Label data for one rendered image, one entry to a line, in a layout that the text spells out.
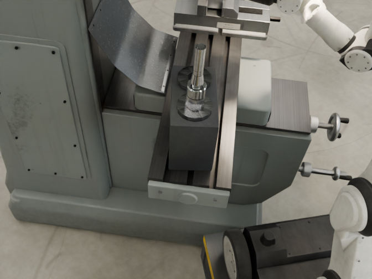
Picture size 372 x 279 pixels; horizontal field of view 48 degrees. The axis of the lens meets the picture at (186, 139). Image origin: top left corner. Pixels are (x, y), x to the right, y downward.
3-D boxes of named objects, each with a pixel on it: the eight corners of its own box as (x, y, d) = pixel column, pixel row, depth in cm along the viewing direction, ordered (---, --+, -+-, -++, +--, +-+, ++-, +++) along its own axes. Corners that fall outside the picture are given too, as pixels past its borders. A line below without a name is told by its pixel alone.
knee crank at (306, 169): (349, 174, 173) (354, 165, 169) (351, 186, 169) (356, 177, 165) (296, 166, 174) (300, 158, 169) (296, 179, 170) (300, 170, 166)
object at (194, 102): (182, 99, 105) (184, 82, 100) (200, 96, 106) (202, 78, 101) (189, 113, 102) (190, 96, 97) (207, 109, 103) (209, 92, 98)
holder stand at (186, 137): (209, 112, 130) (216, 62, 114) (212, 171, 116) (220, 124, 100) (170, 110, 129) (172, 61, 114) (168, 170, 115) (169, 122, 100)
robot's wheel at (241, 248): (246, 294, 149) (256, 273, 133) (232, 297, 148) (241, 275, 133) (232, 243, 161) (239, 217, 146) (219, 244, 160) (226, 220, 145)
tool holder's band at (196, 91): (184, 82, 100) (184, 79, 99) (202, 78, 101) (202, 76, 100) (190, 96, 97) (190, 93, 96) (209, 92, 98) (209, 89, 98)
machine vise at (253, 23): (266, 16, 163) (272, -9, 154) (267, 40, 153) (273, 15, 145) (177, 7, 164) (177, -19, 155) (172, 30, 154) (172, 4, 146)
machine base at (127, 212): (258, 156, 238) (265, 134, 223) (257, 256, 201) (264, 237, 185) (52, 129, 243) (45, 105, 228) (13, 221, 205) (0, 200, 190)
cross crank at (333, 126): (337, 127, 177) (347, 107, 168) (341, 149, 170) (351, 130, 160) (300, 122, 178) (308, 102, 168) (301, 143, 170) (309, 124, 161)
